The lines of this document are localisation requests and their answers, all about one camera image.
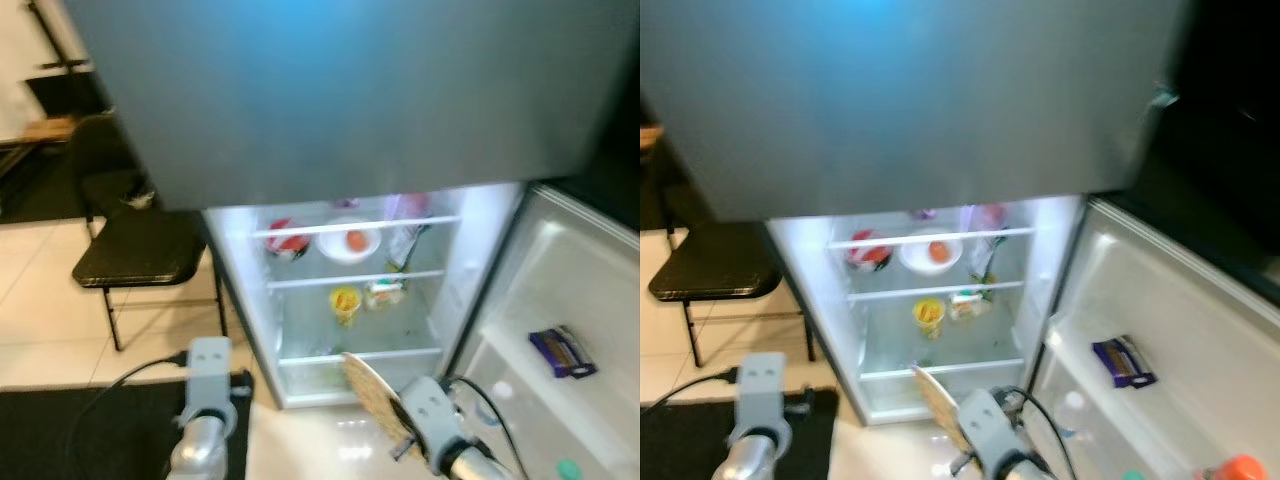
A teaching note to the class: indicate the lemon leaf patterned plate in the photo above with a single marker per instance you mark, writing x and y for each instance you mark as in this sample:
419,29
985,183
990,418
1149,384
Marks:
370,395
938,410

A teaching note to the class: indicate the white-edged glass fridge shelf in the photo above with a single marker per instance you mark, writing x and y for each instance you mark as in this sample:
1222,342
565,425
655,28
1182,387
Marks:
300,281
440,221
310,357
880,294
890,371
1020,234

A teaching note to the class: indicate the grey steel fridge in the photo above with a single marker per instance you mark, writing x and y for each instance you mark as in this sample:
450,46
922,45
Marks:
900,100
350,100

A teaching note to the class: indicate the black floor mat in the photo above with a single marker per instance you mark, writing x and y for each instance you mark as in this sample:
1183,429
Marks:
690,440
100,430

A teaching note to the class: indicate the clear bottle with white cap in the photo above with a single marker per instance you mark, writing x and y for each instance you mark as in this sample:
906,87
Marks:
1070,412
502,390

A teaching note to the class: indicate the yellow cup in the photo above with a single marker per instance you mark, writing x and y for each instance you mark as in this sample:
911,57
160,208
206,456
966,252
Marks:
345,305
928,316

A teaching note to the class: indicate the red white bowl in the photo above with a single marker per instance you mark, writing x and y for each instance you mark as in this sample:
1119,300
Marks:
287,240
868,252

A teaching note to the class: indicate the black folding chair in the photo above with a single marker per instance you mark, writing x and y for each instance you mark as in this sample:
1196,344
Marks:
140,255
710,275

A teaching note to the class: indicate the plain white bowl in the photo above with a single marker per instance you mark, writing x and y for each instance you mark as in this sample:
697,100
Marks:
912,262
335,250

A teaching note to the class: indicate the purple chocolate pack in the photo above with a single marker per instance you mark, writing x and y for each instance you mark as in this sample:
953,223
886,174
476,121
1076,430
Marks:
1125,362
562,352

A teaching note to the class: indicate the round orange fruit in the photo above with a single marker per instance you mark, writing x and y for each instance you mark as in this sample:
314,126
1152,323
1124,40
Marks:
938,252
356,240

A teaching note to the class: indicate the green white snack packet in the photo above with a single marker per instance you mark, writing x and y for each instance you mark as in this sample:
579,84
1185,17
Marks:
405,248
985,258

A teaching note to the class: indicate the clear pink food bag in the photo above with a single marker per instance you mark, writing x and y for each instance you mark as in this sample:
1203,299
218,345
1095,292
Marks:
990,217
415,207

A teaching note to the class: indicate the bottle with orange cap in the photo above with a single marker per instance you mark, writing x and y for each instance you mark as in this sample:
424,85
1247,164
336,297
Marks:
1232,468

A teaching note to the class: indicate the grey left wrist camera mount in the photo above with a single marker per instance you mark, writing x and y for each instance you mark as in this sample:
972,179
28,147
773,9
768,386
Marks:
208,375
760,390

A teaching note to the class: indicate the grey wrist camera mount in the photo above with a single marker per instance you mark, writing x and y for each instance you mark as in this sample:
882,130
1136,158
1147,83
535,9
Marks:
432,412
990,425
760,390
208,375

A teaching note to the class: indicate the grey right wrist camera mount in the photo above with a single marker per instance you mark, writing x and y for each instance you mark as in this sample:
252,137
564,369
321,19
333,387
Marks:
432,412
990,425

